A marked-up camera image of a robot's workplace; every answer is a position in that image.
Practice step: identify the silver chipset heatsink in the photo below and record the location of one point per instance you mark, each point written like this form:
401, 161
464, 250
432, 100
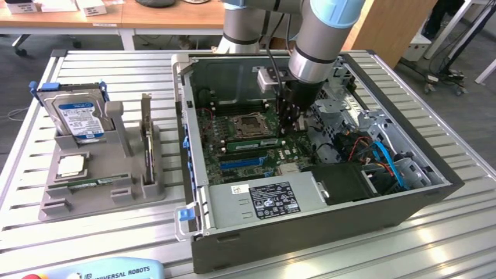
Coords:
289, 168

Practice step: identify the Universal Robots teach pendant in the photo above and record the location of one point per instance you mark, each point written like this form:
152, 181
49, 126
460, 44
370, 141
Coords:
96, 268

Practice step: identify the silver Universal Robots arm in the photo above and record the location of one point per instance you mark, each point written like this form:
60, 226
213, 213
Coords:
313, 37

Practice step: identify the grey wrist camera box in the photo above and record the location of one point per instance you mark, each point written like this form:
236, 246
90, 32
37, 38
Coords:
266, 79

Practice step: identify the black RAM slots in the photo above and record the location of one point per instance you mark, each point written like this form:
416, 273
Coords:
240, 106

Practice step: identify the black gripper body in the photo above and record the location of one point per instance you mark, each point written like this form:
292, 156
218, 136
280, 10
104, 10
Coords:
304, 93

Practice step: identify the hard disk blue label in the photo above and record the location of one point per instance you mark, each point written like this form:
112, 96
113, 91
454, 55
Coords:
78, 116

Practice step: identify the silver CPU chip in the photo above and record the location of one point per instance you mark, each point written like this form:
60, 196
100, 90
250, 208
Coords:
72, 166

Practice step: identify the green installed RAM stick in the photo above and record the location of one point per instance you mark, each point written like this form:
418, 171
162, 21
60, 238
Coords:
252, 144

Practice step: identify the green motherboard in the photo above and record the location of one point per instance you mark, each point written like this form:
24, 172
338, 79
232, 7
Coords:
248, 162

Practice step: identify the blue expansion slot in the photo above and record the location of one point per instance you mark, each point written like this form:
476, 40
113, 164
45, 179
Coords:
244, 163

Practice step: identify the silver disk bay cage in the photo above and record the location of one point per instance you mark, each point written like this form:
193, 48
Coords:
334, 114

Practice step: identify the wooden desk white frame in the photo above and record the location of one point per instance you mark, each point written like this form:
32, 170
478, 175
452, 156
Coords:
154, 17

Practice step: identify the expansion card standing upright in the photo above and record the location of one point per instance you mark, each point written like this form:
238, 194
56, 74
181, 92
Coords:
146, 136

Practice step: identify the grey parts rack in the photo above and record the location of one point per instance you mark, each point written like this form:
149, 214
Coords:
100, 197

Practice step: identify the black open PC case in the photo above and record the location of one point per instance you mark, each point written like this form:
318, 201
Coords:
317, 238

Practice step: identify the wooden board panel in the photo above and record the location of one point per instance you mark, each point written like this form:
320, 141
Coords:
386, 29

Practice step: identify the CPU socket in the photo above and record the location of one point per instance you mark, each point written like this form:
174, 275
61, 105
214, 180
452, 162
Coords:
248, 124

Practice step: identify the blue disk carrier frame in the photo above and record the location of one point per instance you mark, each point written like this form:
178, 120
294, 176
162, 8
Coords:
49, 87

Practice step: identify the grey power supply unit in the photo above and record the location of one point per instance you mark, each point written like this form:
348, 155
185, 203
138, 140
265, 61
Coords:
262, 200

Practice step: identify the wheeled cart base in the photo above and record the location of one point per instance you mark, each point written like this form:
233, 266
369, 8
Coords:
445, 84

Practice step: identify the white cardboard box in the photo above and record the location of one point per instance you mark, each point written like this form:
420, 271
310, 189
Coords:
60, 5
92, 8
21, 6

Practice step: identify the white table frame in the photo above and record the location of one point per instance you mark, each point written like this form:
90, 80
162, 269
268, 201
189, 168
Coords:
462, 26

